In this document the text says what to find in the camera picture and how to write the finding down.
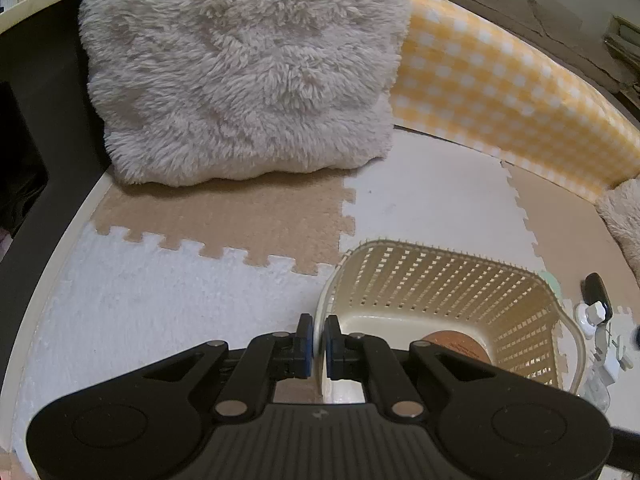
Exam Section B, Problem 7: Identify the white fluffy pillow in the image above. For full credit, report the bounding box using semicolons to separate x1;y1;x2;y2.
80;0;413;188

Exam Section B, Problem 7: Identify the yellow checked mattress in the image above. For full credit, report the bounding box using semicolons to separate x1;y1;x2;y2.
390;0;640;203

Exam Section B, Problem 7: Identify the black cabinet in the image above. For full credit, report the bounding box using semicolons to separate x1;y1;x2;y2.
0;0;118;266

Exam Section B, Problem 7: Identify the cream plastic lattice basket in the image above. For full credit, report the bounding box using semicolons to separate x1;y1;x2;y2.
316;240;586;406

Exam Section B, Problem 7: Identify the mint green round lid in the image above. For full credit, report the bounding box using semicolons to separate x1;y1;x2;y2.
539;270;565;295

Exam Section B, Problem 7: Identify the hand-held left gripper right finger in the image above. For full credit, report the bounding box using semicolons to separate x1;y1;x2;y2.
326;314;506;421

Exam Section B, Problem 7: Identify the clear bottle with white cap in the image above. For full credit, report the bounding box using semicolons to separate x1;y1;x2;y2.
574;301;618;406

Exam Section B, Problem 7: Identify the beige fluffy cushion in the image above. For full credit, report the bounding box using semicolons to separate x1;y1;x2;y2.
595;177;640;281

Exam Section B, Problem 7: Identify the beige foam mat tile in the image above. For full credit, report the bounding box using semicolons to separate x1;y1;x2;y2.
502;160;636;306
90;167;357;277

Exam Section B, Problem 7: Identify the black oval object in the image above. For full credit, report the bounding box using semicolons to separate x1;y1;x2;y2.
582;272;612;317

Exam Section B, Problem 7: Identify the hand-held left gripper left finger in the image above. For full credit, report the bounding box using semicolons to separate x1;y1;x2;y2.
137;314;315;421

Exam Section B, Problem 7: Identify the brown round container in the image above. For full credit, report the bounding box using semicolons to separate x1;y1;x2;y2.
422;330;488;363

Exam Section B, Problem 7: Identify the white shelf unit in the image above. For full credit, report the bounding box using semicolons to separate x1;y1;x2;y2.
0;0;86;33

